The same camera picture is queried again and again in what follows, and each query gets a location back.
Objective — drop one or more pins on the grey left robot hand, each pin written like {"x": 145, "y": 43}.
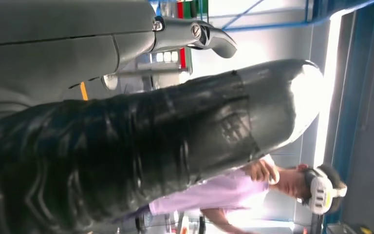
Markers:
{"x": 174, "y": 129}

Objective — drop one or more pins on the white VR headset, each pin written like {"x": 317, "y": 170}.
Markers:
{"x": 319, "y": 193}

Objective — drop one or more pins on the blue metal frame rack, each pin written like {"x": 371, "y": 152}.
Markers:
{"x": 351, "y": 97}

